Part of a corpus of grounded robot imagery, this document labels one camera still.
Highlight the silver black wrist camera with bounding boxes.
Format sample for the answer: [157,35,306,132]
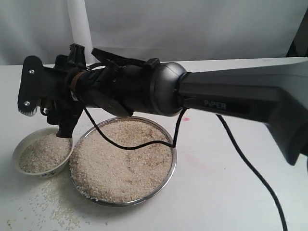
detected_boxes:
[17,55,43,116]

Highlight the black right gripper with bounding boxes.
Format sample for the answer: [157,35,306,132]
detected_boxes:
[39,43,86,138]

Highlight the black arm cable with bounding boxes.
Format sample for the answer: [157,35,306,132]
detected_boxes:
[81,48,288,231]

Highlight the small cream ceramic bowl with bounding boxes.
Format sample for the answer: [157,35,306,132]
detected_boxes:
[12,128,73,178]

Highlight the steel tray of rice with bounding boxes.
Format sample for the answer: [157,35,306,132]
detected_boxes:
[69,116,177,207]

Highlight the spilled rice grains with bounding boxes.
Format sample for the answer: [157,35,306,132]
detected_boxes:
[10,176,92,231]

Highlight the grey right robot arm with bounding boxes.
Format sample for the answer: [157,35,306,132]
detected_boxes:
[40,49,308,165]

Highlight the white backdrop curtain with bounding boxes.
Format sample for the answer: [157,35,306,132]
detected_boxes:
[0,0,308,65]

